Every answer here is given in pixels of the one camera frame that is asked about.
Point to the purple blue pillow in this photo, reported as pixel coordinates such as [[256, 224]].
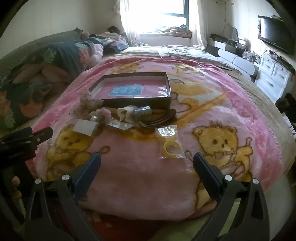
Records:
[[115, 46]]

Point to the bright bedroom window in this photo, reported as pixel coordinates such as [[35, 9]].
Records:
[[142, 17]]

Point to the white bench beside bed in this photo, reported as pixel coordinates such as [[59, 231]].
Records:
[[226, 54]]

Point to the pink fluffy pompom clip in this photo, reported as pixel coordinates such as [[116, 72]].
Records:
[[104, 115]]

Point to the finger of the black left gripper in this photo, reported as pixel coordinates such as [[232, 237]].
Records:
[[42, 135]]

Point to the floral dark green duvet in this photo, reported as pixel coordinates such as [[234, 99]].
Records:
[[42, 74]]

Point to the shallow cardboard box tray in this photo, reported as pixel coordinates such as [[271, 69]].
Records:
[[139, 89]]

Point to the white earring card packet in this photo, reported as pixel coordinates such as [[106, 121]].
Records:
[[85, 127]]

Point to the clear packet with jewelry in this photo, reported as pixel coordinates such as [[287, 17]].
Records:
[[114, 123]]

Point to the brown oval hair barrette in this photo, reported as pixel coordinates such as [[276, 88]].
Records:
[[159, 118]]

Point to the white drawer cabinet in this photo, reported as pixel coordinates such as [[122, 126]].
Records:
[[274, 79]]

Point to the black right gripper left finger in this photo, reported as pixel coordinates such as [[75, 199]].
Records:
[[85, 174]]

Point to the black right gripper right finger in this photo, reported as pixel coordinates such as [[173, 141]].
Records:
[[210, 176]]

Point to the small blue grey box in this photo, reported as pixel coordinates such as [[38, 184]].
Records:
[[142, 114]]

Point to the black flat screen television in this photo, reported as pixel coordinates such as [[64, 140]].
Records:
[[273, 31]]

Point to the pink bear fleece blanket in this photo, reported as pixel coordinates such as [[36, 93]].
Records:
[[217, 115]]

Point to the left human hand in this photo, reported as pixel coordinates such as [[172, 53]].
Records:
[[15, 193]]

